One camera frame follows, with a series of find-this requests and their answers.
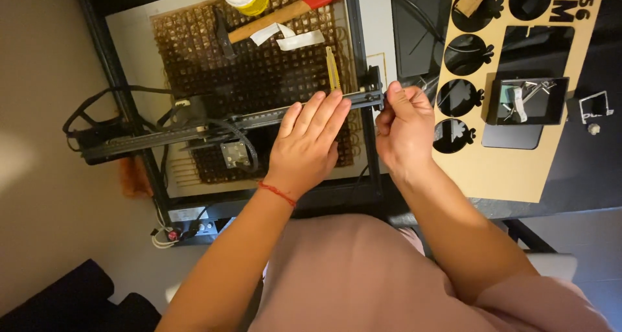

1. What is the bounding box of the yellow utility knife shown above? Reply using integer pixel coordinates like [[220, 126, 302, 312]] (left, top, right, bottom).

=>
[[325, 45, 342, 93]]

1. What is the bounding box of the person's right hand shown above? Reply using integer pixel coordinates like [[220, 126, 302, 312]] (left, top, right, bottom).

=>
[[375, 81, 436, 179]]

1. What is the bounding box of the white paper strip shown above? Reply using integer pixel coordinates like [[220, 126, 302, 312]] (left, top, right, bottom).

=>
[[249, 22, 296, 46], [275, 29, 326, 51]]

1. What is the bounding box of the black tray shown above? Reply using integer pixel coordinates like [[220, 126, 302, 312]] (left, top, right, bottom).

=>
[[486, 76, 570, 127]]

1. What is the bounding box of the white wire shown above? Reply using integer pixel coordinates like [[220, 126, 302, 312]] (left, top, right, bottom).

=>
[[150, 226, 181, 249]]

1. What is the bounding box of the thin metal hex key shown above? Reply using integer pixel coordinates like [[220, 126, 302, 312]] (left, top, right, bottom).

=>
[[411, 77, 440, 102]]

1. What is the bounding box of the black laser engraver frame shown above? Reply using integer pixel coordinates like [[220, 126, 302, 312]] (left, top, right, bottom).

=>
[[73, 0, 389, 246]]

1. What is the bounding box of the white paper tag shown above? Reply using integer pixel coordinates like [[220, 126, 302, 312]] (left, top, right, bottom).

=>
[[512, 86, 528, 122]]

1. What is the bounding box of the black control box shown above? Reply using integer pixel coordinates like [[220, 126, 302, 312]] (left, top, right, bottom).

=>
[[165, 205, 235, 246]]

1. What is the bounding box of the black gantry rail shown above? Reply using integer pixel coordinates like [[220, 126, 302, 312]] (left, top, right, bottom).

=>
[[80, 66, 387, 166]]

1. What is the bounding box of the black braided cable loop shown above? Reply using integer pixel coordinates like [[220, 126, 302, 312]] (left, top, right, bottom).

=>
[[206, 118, 259, 173]]

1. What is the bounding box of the plywood sheet with cutouts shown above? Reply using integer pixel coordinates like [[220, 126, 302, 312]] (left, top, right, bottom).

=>
[[432, 0, 608, 204]]

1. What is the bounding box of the pile of metal screws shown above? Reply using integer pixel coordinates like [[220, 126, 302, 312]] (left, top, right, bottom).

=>
[[501, 79, 558, 122]]

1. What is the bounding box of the person's left hand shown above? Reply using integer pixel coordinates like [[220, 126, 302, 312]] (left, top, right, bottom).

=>
[[260, 90, 351, 201]]

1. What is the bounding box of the metal laser head module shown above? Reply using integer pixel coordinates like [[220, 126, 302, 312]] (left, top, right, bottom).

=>
[[220, 141, 251, 170]]

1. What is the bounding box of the cut brown wooden grid board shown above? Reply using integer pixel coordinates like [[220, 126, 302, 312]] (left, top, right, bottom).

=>
[[151, 0, 363, 185]]

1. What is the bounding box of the small wooden offcut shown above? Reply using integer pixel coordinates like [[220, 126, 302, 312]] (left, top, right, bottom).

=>
[[455, 0, 489, 18]]

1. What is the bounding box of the pink shirt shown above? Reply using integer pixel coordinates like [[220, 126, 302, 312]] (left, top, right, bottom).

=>
[[248, 213, 616, 332]]

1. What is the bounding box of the red string bracelet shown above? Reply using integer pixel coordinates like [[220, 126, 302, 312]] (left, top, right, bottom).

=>
[[257, 180, 297, 208]]

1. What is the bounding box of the black rounded plate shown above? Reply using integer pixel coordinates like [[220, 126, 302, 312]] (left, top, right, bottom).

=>
[[481, 123, 544, 151]]

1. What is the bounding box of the black cable bundle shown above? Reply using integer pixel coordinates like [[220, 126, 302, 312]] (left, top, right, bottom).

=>
[[62, 85, 205, 154]]

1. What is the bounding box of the hammer with wooden handle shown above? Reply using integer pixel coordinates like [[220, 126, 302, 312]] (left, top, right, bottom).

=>
[[213, 0, 347, 61]]

